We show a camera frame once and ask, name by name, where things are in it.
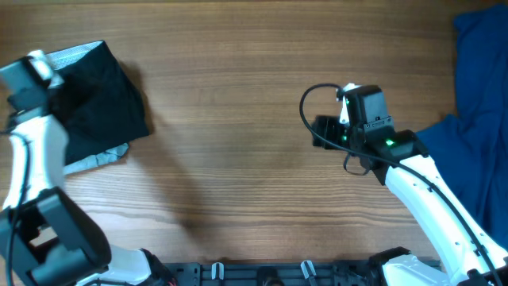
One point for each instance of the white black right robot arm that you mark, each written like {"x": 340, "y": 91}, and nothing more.
{"x": 401, "y": 162}

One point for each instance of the light blue denim shorts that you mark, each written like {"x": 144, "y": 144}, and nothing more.
{"x": 93, "y": 161}

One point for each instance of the black shorts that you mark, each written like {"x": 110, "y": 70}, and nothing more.
{"x": 111, "y": 109}

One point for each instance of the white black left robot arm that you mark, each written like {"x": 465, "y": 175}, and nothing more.
{"x": 46, "y": 238}

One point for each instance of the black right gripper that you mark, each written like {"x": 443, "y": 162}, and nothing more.
{"x": 325, "y": 125}

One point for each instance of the blue polo shirt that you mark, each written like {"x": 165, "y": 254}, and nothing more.
{"x": 470, "y": 147}

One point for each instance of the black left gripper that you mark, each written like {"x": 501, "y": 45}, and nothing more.
{"x": 71, "y": 84}

